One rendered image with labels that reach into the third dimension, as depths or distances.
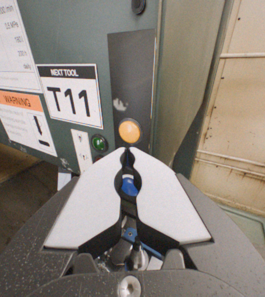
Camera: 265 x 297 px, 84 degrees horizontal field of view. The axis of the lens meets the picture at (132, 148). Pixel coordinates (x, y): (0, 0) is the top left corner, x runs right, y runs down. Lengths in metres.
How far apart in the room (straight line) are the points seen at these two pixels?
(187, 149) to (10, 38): 0.84
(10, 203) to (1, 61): 1.30
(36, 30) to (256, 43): 1.08
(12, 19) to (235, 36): 1.07
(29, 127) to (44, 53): 0.14
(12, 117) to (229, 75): 1.10
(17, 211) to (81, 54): 1.39
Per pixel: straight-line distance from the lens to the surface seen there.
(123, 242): 0.55
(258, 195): 1.55
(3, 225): 1.47
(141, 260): 0.49
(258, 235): 1.59
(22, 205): 1.51
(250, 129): 1.25
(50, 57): 0.22
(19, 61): 0.28
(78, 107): 0.20
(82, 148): 0.23
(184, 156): 0.95
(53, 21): 0.21
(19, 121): 0.35
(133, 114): 0.16
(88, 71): 0.18
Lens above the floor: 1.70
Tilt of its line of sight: 30 degrees down
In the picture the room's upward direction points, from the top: straight up
